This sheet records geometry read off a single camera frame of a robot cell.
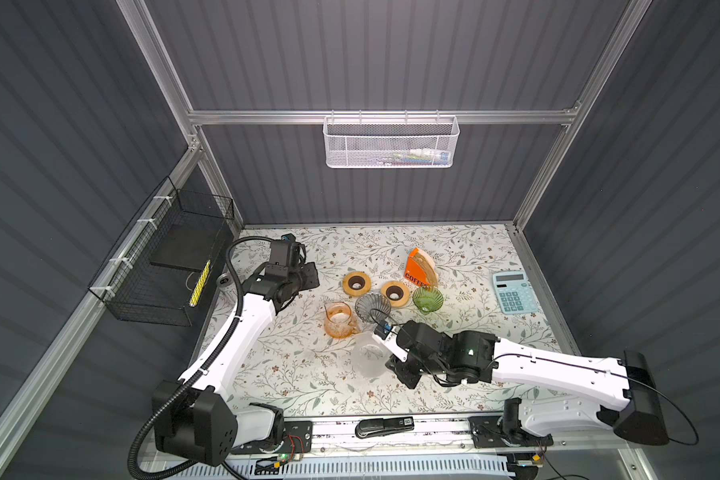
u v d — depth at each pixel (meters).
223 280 0.89
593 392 0.42
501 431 0.67
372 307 0.94
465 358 0.50
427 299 0.99
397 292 0.99
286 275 0.61
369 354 0.91
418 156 0.92
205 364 0.42
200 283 0.71
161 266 0.73
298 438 0.72
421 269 1.00
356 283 1.03
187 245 0.76
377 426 0.71
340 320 0.94
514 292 0.99
